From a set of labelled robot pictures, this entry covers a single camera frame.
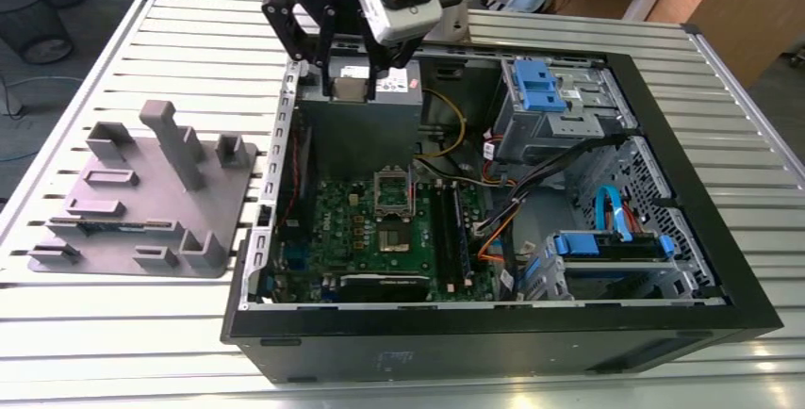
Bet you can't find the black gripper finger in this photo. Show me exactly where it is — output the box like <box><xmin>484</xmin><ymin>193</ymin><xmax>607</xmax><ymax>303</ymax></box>
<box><xmin>361</xmin><ymin>36</ymin><xmax>422</xmax><ymax>102</ymax></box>
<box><xmin>261</xmin><ymin>0</ymin><xmax>337</xmax><ymax>98</ymax></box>

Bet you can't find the yellow wire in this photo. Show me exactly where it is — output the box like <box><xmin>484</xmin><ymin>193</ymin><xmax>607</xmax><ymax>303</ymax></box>
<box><xmin>414</xmin><ymin>88</ymin><xmax>468</xmax><ymax>160</ymax></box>

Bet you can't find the metal socket cover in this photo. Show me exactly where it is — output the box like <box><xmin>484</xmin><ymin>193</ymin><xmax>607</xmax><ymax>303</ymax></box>
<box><xmin>374</xmin><ymin>163</ymin><xmax>417</xmax><ymax>218</ymax></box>

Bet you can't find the blue plastic drive latch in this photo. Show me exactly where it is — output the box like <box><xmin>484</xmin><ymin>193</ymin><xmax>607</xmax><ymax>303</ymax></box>
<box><xmin>520</xmin><ymin>88</ymin><xmax>569</xmax><ymax>113</ymax></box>
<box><xmin>512</xmin><ymin>58</ymin><xmax>560</xmax><ymax>93</ymax></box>

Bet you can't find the grey plastic parts rack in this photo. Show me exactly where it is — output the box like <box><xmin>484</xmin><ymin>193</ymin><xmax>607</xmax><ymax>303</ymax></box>
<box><xmin>29</xmin><ymin>100</ymin><xmax>261</xmax><ymax>279</ymax></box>

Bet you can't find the large black mesh wastebasket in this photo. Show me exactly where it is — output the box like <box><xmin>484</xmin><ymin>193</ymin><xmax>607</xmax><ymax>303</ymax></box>
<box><xmin>0</xmin><ymin>0</ymin><xmax>77</xmax><ymax>65</ymax></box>

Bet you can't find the grey metal disk bay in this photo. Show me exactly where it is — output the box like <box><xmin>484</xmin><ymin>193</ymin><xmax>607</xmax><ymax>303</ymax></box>
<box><xmin>521</xmin><ymin>229</ymin><xmax>725</xmax><ymax>303</ymax></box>

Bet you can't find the grey metal drive cage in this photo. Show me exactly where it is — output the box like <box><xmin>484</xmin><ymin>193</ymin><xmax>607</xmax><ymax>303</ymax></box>
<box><xmin>490</xmin><ymin>57</ymin><xmax>637</xmax><ymax>165</ymax></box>

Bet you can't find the black RAM slot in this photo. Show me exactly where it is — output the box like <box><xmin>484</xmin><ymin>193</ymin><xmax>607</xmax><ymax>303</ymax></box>
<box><xmin>430</xmin><ymin>180</ymin><xmax>456</xmax><ymax>290</ymax></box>
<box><xmin>449</xmin><ymin>180</ymin><xmax>476</xmax><ymax>287</ymax></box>

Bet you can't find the blue flat data wire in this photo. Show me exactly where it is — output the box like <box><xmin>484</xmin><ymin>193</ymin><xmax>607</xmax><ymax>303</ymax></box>
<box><xmin>595</xmin><ymin>185</ymin><xmax>639</xmax><ymax>244</ymax></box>

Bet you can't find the CPU socket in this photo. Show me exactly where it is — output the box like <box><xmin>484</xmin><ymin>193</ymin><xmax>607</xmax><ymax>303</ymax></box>
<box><xmin>376</xmin><ymin>220</ymin><xmax>417</xmax><ymax>254</ymax></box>

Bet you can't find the black PC case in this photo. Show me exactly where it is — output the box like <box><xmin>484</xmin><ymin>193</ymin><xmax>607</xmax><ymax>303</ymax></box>
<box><xmin>218</xmin><ymin>31</ymin><xmax>785</xmax><ymax>385</ymax></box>

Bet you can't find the black graphics card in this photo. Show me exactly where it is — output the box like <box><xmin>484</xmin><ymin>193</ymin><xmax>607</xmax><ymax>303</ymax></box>
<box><xmin>338</xmin><ymin>272</ymin><xmax>436</xmax><ymax>304</ymax></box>

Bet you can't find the grey power supply unit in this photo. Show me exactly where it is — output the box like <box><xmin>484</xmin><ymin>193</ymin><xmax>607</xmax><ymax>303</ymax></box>
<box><xmin>294</xmin><ymin>55</ymin><xmax>425</xmax><ymax>177</ymax></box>

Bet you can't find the silver CPU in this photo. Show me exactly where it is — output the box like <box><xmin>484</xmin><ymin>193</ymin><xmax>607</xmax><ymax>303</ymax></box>
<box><xmin>332</xmin><ymin>76</ymin><xmax>369</xmax><ymax>103</ymax></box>

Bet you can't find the green motherboard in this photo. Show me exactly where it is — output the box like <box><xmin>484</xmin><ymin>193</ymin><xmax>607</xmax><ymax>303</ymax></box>
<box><xmin>275</xmin><ymin>163</ymin><xmax>500</xmax><ymax>305</ymax></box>

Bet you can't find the multicolour power wire bundle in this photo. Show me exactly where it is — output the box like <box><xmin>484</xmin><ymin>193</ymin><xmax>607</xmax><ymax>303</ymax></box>
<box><xmin>474</xmin><ymin>194</ymin><xmax>533</xmax><ymax>267</ymax></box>

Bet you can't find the brown wooden cabinet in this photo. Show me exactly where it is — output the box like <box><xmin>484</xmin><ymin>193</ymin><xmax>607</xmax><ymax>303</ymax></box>
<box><xmin>685</xmin><ymin>0</ymin><xmax>805</xmax><ymax>90</ymax></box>

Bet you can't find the white camera black bracket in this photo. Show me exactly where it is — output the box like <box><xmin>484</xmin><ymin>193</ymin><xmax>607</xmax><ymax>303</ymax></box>
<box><xmin>357</xmin><ymin>0</ymin><xmax>446</xmax><ymax>45</ymax></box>

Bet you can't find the black sleeved cable bundle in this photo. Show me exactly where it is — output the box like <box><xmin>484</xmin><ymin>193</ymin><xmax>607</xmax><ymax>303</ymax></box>
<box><xmin>484</xmin><ymin>135</ymin><xmax>635</xmax><ymax>302</ymax></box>

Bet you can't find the hard disk in blue carrier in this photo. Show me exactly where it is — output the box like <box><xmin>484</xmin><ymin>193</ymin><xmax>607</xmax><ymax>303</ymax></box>
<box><xmin>546</xmin><ymin>230</ymin><xmax>680</xmax><ymax>264</ymax></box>

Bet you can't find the RAM stick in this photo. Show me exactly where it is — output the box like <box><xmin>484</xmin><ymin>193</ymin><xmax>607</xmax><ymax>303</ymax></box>
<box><xmin>77</xmin><ymin>221</ymin><xmax>153</xmax><ymax>235</ymax></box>

